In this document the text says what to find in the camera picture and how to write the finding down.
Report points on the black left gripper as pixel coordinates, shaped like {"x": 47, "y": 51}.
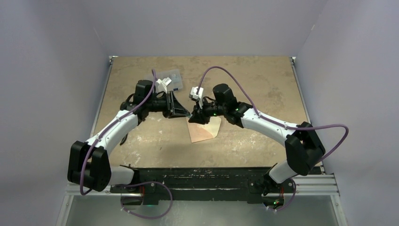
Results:
{"x": 179, "y": 110}

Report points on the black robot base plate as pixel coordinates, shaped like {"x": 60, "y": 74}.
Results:
{"x": 272, "y": 194}

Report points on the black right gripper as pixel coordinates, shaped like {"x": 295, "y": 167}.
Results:
{"x": 199, "y": 115}

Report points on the black pliers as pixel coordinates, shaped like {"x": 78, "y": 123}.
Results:
{"x": 124, "y": 139}

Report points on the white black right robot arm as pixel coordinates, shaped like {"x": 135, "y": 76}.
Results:
{"x": 302, "y": 145}

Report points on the aluminium frame rail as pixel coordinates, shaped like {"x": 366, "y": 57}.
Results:
{"x": 300, "y": 185}

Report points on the clear plastic organizer box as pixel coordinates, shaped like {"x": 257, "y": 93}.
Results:
{"x": 174, "y": 75}

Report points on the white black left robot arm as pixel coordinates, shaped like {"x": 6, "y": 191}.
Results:
{"x": 89, "y": 164}

